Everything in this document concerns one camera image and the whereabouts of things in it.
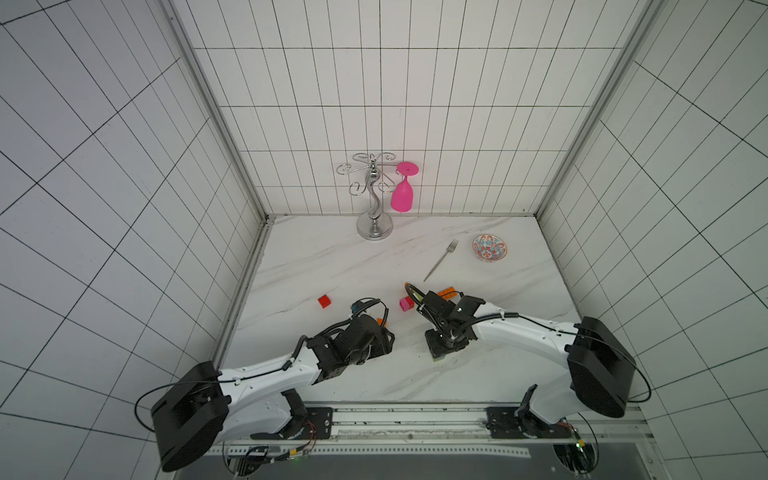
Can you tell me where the red lego brick left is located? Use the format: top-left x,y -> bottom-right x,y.
318,295 -> 332,309

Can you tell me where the long orange lego brick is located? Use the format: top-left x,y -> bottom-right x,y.
438,287 -> 458,299

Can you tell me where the patterned small bowl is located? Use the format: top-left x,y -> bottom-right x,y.
471,234 -> 508,263

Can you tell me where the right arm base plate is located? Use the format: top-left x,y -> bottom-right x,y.
485,406 -> 572,440

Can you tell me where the chrome glass holder stand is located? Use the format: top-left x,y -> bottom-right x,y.
336,152 -> 398,241

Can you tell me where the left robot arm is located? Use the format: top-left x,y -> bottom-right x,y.
151,313 -> 395,472

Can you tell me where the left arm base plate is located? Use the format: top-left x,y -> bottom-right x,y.
260,407 -> 334,441

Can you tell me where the silver fork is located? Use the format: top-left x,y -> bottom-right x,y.
423,239 -> 459,282

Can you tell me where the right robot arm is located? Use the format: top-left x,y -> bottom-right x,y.
406,284 -> 638,425

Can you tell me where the aluminium mounting rail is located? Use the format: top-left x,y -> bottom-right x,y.
205,402 -> 654,458

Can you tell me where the pink wine glass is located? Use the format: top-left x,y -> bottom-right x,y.
390,162 -> 419,213

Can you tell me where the magenta lego brick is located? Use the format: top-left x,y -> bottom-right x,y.
399,297 -> 415,312

